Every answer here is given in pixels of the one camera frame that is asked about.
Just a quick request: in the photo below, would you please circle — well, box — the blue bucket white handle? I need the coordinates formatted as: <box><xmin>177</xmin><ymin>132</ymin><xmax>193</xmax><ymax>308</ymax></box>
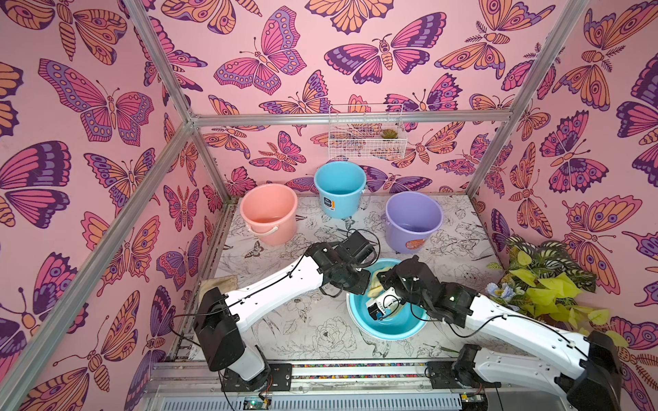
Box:
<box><xmin>346</xmin><ymin>258</ymin><xmax>428</xmax><ymax>341</ymax></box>

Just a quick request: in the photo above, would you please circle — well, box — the pink plastic bucket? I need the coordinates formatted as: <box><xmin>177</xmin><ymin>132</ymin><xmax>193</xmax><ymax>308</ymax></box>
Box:
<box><xmin>239</xmin><ymin>183</ymin><xmax>298</xmax><ymax>246</ymax></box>

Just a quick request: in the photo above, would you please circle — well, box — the yellow microfiber cloth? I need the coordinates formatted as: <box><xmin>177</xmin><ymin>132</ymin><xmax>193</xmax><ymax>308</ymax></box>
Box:
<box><xmin>366</xmin><ymin>275</ymin><xmax>385</xmax><ymax>299</ymax></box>

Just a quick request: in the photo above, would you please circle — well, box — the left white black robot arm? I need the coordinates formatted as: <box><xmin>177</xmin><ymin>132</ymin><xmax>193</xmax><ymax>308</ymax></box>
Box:
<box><xmin>194</xmin><ymin>231</ymin><xmax>378</xmax><ymax>391</ymax></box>

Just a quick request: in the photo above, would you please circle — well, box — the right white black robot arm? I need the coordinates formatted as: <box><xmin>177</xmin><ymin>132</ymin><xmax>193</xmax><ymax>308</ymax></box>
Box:
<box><xmin>372</xmin><ymin>257</ymin><xmax>623</xmax><ymax>410</ymax></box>

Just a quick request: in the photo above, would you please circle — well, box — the purple plastic bucket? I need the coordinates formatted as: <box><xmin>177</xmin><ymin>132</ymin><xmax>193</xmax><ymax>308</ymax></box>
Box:
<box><xmin>385</xmin><ymin>192</ymin><xmax>444</xmax><ymax>253</ymax></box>

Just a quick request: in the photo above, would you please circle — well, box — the right blue bucket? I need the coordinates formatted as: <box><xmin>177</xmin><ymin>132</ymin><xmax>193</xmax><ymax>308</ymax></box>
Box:
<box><xmin>314</xmin><ymin>161</ymin><xmax>367</xmax><ymax>219</ymax></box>

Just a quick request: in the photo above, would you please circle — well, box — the beige worn cloth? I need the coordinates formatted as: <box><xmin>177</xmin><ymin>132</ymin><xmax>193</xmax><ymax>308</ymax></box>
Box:
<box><xmin>198</xmin><ymin>275</ymin><xmax>238</xmax><ymax>302</ymax></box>

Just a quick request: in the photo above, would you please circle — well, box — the green leafy potted plant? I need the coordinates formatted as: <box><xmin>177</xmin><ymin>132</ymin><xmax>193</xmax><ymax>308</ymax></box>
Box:
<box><xmin>487</xmin><ymin>235</ymin><xmax>629</xmax><ymax>348</ymax></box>

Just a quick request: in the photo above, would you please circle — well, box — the small green succulent plant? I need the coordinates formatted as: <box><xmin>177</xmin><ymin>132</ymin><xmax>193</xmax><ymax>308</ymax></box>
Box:
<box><xmin>380</xmin><ymin>128</ymin><xmax>399</xmax><ymax>140</ymax></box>

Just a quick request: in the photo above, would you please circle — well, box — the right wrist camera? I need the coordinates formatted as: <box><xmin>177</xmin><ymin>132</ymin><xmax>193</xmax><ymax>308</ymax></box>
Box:
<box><xmin>367</xmin><ymin>293</ymin><xmax>404</xmax><ymax>321</ymax></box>

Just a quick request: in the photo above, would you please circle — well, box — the white wire wall basket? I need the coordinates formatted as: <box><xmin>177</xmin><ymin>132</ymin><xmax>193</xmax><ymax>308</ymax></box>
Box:
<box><xmin>326</xmin><ymin>103</ymin><xmax>408</xmax><ymax>163</ymax></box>

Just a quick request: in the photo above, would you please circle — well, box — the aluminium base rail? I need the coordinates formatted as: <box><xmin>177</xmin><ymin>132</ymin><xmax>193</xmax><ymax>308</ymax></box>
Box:
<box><xmin>137</xmin><ymin>359</ymin><xmax>572</xmax><ymax>410</ymax></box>

